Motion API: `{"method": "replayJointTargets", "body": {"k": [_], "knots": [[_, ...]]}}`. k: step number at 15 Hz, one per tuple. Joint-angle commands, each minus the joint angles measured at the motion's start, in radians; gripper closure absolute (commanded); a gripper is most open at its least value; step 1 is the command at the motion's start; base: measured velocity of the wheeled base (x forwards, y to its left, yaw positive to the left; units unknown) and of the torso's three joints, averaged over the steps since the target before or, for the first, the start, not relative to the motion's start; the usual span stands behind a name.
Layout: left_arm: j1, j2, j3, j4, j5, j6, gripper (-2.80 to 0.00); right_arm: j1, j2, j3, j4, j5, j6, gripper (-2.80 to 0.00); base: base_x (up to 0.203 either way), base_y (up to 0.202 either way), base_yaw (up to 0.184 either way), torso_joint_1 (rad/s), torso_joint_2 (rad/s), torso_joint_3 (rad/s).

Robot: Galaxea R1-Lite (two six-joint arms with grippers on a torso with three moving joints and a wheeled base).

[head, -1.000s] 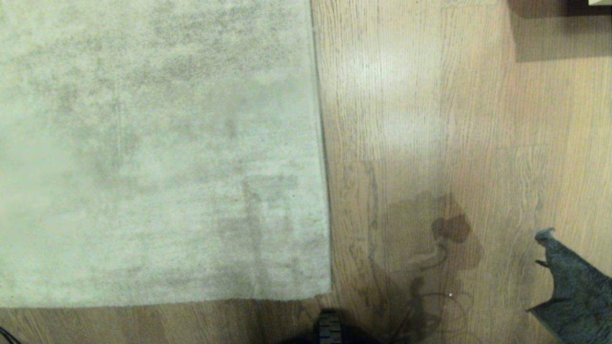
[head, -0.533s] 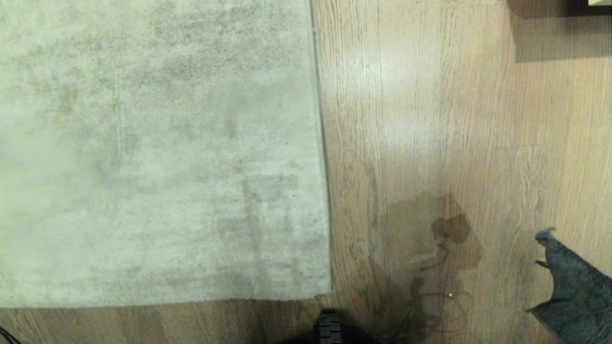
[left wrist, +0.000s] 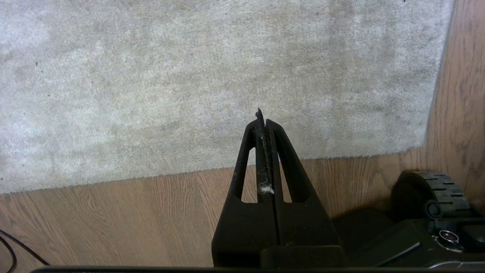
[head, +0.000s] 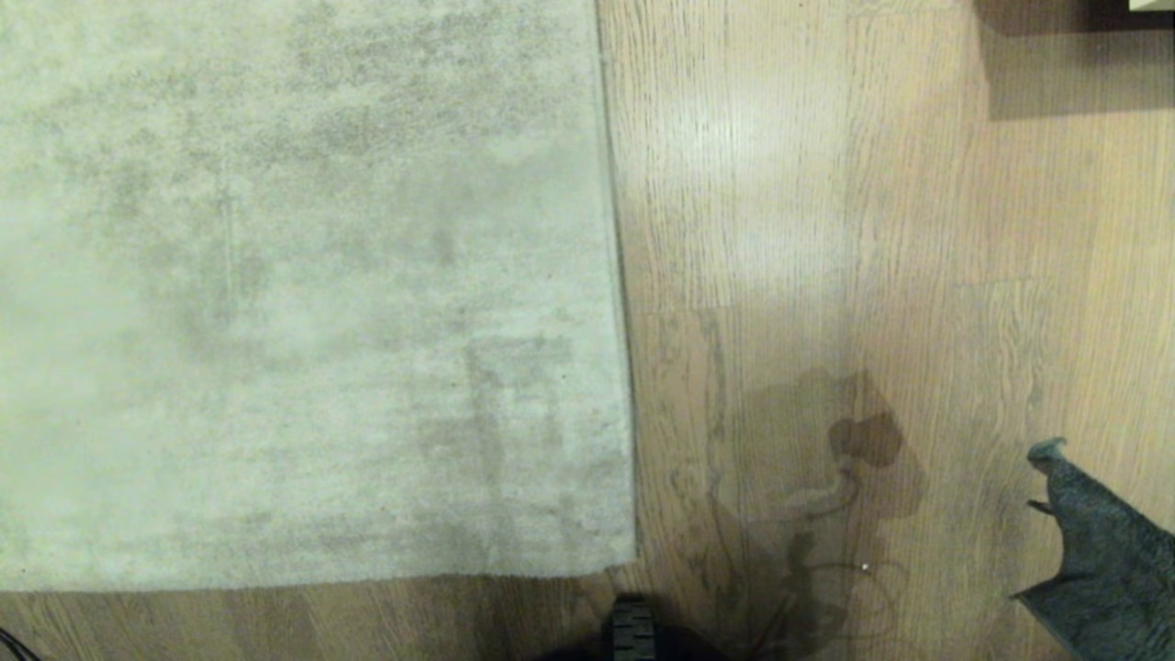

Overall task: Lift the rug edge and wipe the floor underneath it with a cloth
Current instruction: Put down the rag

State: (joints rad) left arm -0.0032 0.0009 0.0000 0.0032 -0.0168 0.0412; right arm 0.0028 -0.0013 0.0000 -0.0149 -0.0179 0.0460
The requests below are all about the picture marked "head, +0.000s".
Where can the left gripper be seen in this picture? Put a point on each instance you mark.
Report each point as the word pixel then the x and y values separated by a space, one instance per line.
pixel 631 626

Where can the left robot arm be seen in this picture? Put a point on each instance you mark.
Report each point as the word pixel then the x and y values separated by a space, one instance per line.
pixel 684 646

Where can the dark furniture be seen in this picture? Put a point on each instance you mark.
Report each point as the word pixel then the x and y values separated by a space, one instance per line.
pixel 1134 13

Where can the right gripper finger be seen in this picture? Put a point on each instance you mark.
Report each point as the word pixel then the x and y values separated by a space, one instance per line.
pixel 1041 506

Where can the dark grey cloth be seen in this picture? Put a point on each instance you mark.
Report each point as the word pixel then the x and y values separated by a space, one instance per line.
pixel 1106 569

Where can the pale grey rug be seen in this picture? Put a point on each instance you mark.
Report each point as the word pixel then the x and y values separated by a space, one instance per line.
pixel 294 294

